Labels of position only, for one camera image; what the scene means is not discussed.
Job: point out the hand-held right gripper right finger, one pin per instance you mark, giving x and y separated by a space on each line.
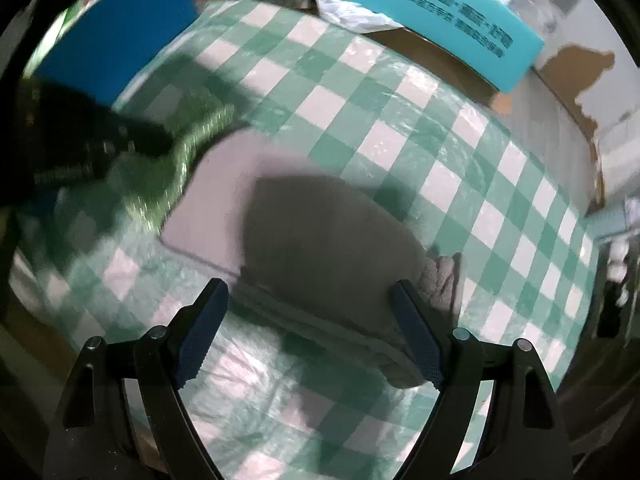
419 337

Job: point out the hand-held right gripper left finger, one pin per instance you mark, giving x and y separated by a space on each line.
200 337

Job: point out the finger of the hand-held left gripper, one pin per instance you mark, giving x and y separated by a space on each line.
147 137

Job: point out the green sparkly cloth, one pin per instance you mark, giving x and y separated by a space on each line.
180 160

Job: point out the blue cardboard box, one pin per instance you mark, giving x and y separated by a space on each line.
120 25

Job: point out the grey towel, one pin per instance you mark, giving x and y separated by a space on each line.
325 240

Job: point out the white plastic bag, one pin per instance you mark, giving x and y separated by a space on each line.
350 7

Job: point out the torn brown cardboard box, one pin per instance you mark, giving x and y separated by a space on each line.
565 90

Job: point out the cyan box with text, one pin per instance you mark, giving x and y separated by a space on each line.
440 15

